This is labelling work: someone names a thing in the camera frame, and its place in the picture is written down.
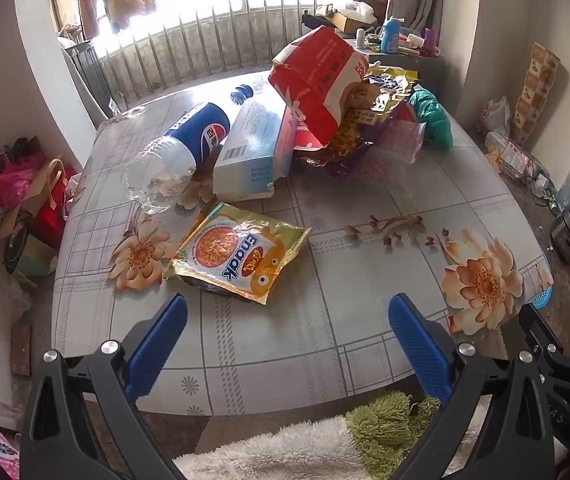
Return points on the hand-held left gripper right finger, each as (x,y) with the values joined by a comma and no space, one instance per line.
(417,345)

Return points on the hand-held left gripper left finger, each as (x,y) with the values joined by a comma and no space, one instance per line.
(157,345)

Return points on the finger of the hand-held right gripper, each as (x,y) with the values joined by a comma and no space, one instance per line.
(535,322)

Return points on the blue plastic basket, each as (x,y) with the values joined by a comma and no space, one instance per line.
(542,296)

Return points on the yellow snack packet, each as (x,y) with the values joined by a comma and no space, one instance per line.
(235,255)

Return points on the purple plastic bag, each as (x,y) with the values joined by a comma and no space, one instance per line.
(385,147)

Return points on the clear plastic bottle blue label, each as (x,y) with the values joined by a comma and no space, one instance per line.
(200,130)

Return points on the light blue carton box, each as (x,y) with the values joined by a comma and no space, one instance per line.
(252,145)

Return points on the yellow chip bag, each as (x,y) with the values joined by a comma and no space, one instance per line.
(355,127)

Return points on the green plastic bag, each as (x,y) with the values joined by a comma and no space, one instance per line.
(432,115)

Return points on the gold foil snack wrapper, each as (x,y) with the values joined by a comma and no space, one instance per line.
(390,80)

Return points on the red white paper bag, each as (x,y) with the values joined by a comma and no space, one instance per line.
(315,75)

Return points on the crumpled plastic wrappers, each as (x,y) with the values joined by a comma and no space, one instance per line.
(545,190)

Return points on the wooden board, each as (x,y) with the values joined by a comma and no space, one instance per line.
(20,347)

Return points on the teal box with black pot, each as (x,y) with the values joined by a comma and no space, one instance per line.
(27,255)

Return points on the white fluffy cloth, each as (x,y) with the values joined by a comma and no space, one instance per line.
(275,452)

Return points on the clear bag of red packets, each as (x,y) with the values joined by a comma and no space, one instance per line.
(510,155)

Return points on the brown paper bag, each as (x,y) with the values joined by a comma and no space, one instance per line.
(35,205)

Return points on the white plastic bag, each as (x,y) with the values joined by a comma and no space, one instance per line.
(497,115)

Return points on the pink plastic bag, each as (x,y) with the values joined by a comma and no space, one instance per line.
(10,180)

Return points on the tile-patterned roll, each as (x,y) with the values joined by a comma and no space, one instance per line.
(535,90)

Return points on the white paper tag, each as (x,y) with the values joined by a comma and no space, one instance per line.
(113,106)

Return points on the dark metal rack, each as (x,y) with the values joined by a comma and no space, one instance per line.
(87,75)

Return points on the grey cabinet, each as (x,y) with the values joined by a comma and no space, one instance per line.
(417,61)

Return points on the assorted toiletries clutter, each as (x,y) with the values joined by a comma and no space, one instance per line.
(410,45)

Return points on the metal window railing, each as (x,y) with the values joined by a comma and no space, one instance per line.
(190,45)

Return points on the purple cup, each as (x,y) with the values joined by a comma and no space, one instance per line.
(430,37)

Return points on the blue detergent bottle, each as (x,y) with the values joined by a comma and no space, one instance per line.
(391,35)

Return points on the small white bottle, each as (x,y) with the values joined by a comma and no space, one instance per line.
(361,37)

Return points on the cardboard box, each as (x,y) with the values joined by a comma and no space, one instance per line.
(345,21)

